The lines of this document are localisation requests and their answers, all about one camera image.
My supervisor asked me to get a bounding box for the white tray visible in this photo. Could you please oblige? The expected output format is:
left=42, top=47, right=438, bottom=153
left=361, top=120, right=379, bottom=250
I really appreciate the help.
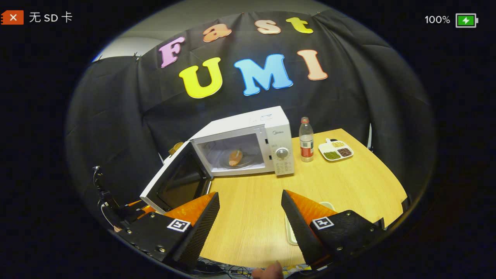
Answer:
left=285, top=201, right=336, bottom=246

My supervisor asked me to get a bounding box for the white microwave oven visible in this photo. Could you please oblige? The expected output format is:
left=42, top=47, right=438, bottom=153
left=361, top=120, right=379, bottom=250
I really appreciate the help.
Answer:
left=139, top=106, right=295, bottom=215

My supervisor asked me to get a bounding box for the orange bread roll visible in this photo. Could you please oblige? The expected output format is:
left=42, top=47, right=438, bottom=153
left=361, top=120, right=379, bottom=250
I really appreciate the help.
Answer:
left=228, top=149, right=244, bottom=167

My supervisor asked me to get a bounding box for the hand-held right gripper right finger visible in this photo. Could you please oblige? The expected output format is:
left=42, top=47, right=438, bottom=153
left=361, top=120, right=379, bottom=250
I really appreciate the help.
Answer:
left=281, top=189, right=387, bottom=269

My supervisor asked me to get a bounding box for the black backdrop cloth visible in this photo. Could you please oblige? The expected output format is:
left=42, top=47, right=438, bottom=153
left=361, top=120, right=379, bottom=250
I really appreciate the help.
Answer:
left=65, top=9, right=437, bottom=219

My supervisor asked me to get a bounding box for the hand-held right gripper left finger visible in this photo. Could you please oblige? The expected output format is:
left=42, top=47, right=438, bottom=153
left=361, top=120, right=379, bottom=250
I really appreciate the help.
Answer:
left=114, top=191, right=221, bottom=270

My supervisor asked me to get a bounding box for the white divided snack dish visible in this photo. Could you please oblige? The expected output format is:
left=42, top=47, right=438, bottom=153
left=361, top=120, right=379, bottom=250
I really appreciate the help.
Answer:
left=318, top=138, right=355, bottom=162

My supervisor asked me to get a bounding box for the clear plastic bottle red label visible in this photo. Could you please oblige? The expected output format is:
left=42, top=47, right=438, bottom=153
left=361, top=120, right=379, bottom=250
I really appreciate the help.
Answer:
left=298, top=116, right=315, bottom=163

